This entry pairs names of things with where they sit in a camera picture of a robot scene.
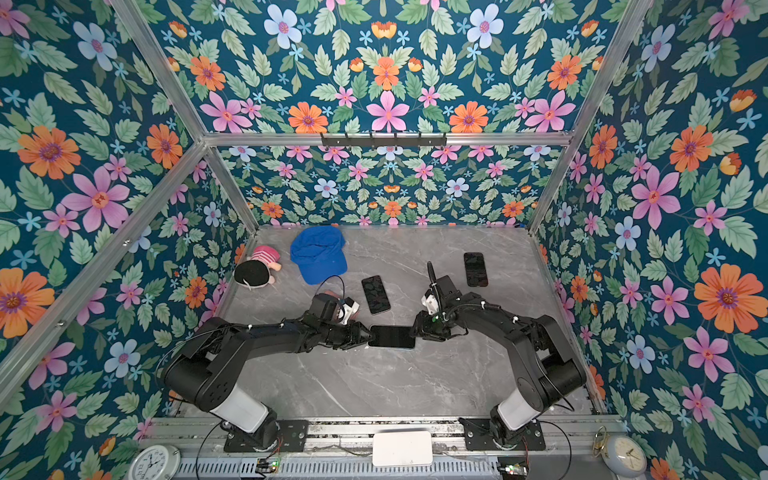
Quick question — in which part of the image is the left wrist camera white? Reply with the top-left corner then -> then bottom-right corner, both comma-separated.
337,298 -> 360,325

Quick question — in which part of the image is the cream alarm clock right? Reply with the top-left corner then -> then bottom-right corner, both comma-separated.
592,427 -> 648,479

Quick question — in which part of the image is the white box on rail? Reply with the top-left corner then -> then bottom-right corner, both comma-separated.
372,430 -> 434,467

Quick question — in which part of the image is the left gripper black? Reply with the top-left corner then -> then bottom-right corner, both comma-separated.
318,319 -> 378,351

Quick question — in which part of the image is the white round clock left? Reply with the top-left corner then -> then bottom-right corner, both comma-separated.
127,445 -> 181,480

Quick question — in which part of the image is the plush doll pink hat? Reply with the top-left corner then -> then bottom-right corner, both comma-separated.
234,245 -> 282,290

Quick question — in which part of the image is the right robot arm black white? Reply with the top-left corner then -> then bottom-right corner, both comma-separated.
410,276 -> 587,448

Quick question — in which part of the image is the blue baseball cap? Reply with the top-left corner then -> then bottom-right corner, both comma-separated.
290,226 -> 348,285

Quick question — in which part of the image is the black phone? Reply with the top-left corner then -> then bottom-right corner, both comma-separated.
463,252 -> 489,287
368,325 -> 416,349
361,275 -> 391,315

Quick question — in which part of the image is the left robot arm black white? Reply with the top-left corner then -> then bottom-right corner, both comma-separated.
161,293 -> 374,451

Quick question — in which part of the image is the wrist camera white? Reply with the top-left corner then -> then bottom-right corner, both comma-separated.
421,293 -> 440,316
337,298 -> 360,325

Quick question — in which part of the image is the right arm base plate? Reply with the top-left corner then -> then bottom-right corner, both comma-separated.
458,417 -> 546,451

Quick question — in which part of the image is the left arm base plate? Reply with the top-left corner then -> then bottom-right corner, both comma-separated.
223,419 -> 309,453

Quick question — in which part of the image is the black hook bar on frame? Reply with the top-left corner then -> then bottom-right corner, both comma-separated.
320,133 -> 448,148

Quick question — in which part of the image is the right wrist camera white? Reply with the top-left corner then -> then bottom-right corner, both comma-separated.
421,293 -> 440,316

